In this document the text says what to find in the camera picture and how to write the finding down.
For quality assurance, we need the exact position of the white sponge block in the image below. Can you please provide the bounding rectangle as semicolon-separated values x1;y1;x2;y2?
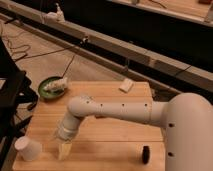
119;79;134;93

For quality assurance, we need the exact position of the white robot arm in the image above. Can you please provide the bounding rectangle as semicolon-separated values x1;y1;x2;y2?
57;93;213;171

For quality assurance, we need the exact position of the black chair frame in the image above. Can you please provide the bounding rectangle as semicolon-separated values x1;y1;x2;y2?
0;37;38;169

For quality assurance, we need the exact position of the green plate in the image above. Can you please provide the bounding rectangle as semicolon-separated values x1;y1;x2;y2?
38;76;68;100

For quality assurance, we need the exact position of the white toy on plate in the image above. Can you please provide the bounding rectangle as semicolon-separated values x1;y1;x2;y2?
44;77;68;92

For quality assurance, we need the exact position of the orange carrot toy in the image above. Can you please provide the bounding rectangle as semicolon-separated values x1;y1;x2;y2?
95;116;106;119

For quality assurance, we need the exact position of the black eraser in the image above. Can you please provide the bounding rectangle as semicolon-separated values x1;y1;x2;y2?
142;146;150;164

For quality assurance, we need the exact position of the white object on rail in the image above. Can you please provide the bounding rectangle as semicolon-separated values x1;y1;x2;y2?
45;4;65;22

